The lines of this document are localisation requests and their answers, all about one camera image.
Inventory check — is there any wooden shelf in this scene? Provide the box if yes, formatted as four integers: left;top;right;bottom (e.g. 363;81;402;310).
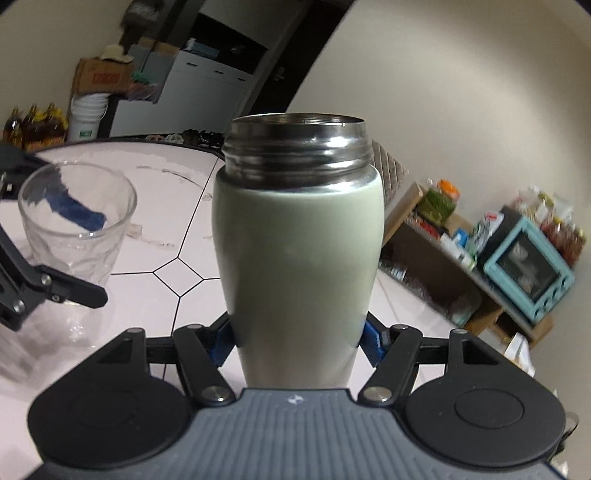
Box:
378;181;555;343

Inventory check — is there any pale green thermos bottle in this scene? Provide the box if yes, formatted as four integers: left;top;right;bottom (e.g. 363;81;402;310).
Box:
211;113;386;391

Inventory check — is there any blue toaster oven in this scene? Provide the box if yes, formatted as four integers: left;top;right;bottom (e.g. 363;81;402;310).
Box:
482;214;576;325

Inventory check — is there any clear glass cup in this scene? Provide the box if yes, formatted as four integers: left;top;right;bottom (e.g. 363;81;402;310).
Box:
17;161;138;348

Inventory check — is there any pile of snack packets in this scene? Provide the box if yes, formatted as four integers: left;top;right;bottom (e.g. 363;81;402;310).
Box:
515;185;588;269

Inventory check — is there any white and green carton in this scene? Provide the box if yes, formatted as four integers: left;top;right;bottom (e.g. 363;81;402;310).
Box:
467;213;505;257

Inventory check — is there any row of amber oil bottles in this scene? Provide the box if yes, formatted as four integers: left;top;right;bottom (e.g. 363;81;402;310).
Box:
2;104;68;151

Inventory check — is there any quilted chair back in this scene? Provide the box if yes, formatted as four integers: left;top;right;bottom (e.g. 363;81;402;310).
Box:
369;140;411;209

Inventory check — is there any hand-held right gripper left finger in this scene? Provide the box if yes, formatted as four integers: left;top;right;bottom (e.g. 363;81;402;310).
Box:
99;313;241;408

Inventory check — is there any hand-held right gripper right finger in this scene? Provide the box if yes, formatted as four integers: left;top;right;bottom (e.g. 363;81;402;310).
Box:
358;314;504;409

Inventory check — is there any cardboard box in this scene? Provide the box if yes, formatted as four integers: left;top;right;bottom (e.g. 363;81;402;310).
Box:
73;56;136;100

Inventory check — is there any white drawer cabinet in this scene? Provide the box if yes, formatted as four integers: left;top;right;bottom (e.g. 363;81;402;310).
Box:
110;48;260;138

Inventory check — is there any white plastic bucket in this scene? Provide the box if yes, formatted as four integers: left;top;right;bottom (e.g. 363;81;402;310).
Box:
68;93;112;142

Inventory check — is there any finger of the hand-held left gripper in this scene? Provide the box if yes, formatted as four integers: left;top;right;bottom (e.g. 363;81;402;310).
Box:
0;144;108;230
0;224;109;333

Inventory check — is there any green jar with orange lid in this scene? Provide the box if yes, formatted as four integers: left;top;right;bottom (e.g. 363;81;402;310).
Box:
417;178;461;223

